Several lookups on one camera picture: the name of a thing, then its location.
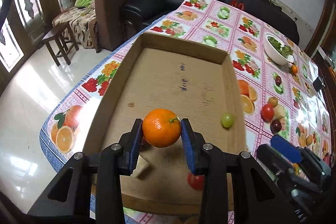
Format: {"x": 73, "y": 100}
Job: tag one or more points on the yellow round fruit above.
{"x": 309, "y": 140}

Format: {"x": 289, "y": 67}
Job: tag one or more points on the black mug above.
{"x": 318, "y": 83}

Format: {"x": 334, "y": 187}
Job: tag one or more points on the large orange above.
{"x": 161, "y": 128}

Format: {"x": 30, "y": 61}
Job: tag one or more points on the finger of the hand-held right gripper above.
{"x": 286, "y": 148}

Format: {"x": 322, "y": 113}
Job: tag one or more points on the red tomato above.
{"x": 195, "y": 182}
{"x": 267, "y": 112}

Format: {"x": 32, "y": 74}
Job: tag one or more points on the small orange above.
{"x": 294, "y": 70}

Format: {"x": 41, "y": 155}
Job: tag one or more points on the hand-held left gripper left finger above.
{"x": 136, "y": 148}

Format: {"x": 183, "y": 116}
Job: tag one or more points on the green grape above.
{"x": 227, "y": 120}

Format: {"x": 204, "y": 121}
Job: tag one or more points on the wooden stool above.
{"x": 56, "y": 35}

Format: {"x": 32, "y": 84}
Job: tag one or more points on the cardboard box tray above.
{"x": 157, "y": 77}

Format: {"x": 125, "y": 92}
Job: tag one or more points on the red object on sofa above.
{"x": 238, "y": 5}

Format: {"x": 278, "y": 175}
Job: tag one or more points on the dark red jujube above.
{"x": 278, "y": 80}

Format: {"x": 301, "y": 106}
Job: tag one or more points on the green leafy vegetables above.
{"x": 279, "y": 45}

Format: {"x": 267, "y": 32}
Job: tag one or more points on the patterned blanket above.
{"x": 78, "y": 22}

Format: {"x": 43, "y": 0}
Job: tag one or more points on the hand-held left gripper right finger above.
{"x": 189, "y": 150}

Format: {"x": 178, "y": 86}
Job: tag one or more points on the white bowl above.
{"x": 275, "y": 56}

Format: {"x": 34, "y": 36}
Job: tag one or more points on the dark red plum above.
{"x": 276, "y": 126}

